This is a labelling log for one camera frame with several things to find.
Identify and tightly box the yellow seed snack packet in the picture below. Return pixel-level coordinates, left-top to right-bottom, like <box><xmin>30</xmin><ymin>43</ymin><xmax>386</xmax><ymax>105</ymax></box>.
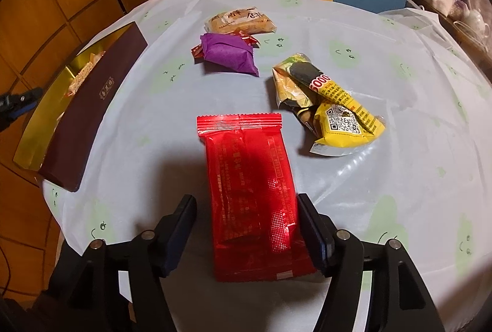
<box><xmin>272</xmin><ymin>53</ymin><xmax>386</xmax><ymax>156</ymax></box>

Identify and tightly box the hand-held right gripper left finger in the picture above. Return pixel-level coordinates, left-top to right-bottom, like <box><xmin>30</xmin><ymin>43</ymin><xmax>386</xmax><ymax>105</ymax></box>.
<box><xmin>34</xmin><ymin>194</ymin><xmax>197</xmax><ymax>332</ymax></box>

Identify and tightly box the clear pastry packet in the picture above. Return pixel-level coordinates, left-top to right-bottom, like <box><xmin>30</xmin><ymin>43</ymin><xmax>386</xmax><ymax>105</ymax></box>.
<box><xmin>205</xmin><ymin>7</ymin><xmax>277</xmax><ymax>35</ymax></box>

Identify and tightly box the clear grain bar packet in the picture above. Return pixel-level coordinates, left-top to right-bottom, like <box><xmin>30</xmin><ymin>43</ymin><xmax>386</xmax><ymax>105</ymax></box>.
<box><xmin>65</xmin><ymin>51</ymin><xmax>106</xmax><ymax>98</ymax></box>

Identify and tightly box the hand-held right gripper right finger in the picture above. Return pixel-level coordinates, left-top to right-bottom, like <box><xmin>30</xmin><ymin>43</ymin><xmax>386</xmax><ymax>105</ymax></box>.
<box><xmin>298</xmin><ymin>193</ymin><xmax>446</xmax><ymax>332</ymax></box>

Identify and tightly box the gold tin box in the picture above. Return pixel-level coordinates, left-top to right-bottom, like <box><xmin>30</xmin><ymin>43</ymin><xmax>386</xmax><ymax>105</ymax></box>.
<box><xmin>13</xmin><ymin>22</ymin><xmax>149</xmax><ymax>192</ymax></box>

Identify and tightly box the white green-printed tablecloth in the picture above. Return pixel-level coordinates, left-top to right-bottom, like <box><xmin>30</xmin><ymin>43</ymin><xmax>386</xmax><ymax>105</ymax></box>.
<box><xmin>40</xmin><ymin>0</ymin><xmax>492</xmax><ymax>332</ymax></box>

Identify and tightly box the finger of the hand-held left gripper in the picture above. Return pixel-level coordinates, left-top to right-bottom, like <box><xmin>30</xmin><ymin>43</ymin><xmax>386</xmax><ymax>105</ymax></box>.
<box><xmin>0</xmin><ymin>87</ymin><xmax>43</xmax><ymax>133</ymax></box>

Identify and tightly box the white teapot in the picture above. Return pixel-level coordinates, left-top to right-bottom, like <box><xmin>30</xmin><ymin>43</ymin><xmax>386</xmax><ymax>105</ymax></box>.
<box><xmin>455</xmin><ymin>7</ymin><xmax>487</xmax><ymax>35</ymax></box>

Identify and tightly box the purple snack packet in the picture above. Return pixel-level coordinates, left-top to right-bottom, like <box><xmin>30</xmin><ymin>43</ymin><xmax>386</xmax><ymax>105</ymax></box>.
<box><xmin>191</xmin><ymin>30</ymin><xmax>260</xmax><ymax>77</ymax></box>

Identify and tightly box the red foil snack packet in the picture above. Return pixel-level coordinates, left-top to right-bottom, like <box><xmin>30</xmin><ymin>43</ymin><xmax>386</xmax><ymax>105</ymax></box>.
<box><xmin>197</xmin><ymin>113</ymin><xmax>318</xmax><ymax>282</ymax></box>

